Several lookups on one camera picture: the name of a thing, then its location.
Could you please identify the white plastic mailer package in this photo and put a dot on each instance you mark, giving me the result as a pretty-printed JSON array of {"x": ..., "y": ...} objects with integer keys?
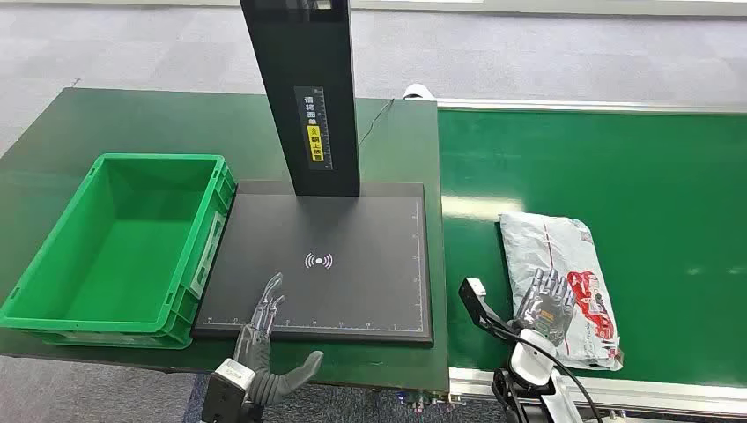
[{"x": 543, "y": 245}]

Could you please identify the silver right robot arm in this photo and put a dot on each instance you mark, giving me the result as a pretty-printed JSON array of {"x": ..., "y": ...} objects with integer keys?
[{"x": 528, "y": 365}]

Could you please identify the silver conveyor frame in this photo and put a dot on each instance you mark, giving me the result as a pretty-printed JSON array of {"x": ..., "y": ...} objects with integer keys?
[{"x": 671, "y": 400}]

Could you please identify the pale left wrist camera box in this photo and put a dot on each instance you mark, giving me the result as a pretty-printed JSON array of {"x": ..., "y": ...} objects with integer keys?
[{"x": 226, "y": 388}]

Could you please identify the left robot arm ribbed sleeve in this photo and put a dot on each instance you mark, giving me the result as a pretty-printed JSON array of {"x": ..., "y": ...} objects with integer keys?
[{"x": 265, "y": 392}]

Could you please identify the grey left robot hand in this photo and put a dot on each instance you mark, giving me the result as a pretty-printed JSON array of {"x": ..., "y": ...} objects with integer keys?
[{"x": 252, "y": 349}]

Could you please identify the black right wrist camera bracket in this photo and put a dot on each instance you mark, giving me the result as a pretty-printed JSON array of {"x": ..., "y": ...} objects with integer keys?
[{"x": 475, "y": 303}]

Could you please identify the green conveyor belt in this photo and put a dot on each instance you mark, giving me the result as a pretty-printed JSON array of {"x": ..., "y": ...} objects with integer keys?
[{"x": 642, "y": 204}]

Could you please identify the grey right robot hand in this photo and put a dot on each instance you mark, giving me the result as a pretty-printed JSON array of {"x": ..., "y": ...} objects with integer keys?
[{"x": 545, "y": 312}]

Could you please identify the green plastic crate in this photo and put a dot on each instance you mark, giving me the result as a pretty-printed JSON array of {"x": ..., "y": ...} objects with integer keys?
[{"x": 116, "y": 257}]

